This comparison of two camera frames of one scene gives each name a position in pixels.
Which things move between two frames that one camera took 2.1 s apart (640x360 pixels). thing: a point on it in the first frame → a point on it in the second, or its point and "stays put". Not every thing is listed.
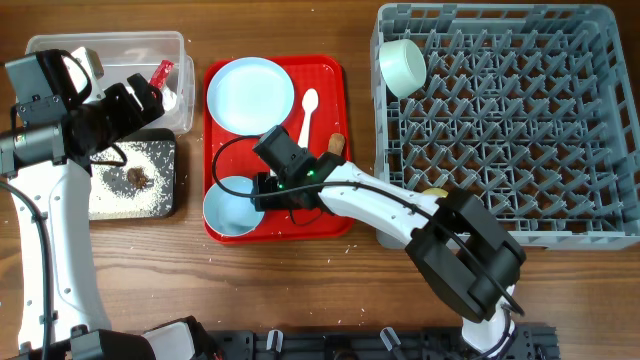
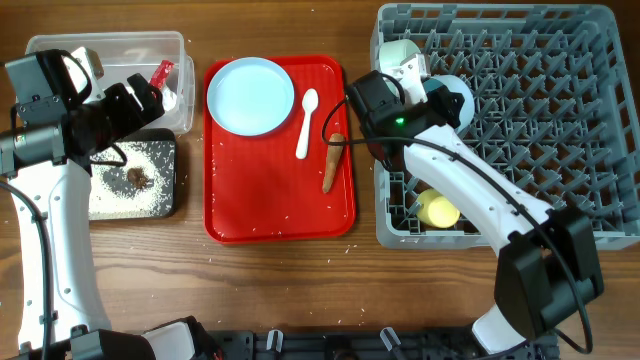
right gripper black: [262, 182] → [437, 102]
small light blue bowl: [231, 216] → [467, 112]
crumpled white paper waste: [169, 99] stays put
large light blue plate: [250, 95] stays put
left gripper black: [131, 117] stays put
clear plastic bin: [142, 53] stays put
